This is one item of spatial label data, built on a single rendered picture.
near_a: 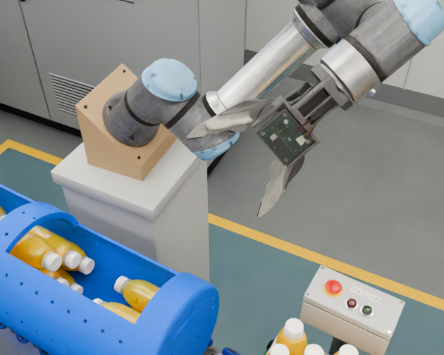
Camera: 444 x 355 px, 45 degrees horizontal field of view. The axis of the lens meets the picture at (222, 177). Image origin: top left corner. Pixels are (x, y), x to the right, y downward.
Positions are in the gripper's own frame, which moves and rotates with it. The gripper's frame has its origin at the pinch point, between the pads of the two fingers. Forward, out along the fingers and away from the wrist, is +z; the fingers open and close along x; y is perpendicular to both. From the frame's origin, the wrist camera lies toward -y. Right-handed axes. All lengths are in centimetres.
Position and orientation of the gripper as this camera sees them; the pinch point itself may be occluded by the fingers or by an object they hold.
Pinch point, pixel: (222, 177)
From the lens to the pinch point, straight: 75.5
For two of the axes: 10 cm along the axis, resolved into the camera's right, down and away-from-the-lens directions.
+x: 6.6, 7.3, 1.5
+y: -0.5, 2.4, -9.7
